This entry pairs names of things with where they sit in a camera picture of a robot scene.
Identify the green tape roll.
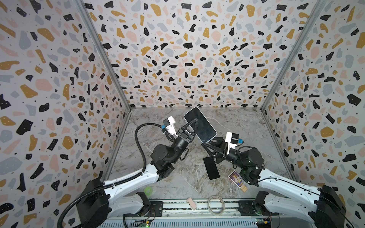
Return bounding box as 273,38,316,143
144,186,153,197

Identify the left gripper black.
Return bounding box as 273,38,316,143
168,120,197,167

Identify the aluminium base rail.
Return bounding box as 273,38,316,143
101,199,313,228

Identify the pink eraser block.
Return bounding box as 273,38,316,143
186,197,197,210

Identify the black corrugated cable hose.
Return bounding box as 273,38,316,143
56,123,176,228

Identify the colourful card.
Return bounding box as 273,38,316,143
228,171,245,188

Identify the coiled white cable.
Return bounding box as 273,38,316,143
207,195,226,214

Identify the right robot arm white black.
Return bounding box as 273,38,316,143
202,137,353,228

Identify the small wooden block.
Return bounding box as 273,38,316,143
240,185,248,192

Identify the black smartphone on table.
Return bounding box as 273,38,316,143
203,157,220,180

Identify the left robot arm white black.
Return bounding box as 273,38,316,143
57,117,200,228

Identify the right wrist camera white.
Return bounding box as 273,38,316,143
225,132,244,150

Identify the phone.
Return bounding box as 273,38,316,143
184,107,217,143

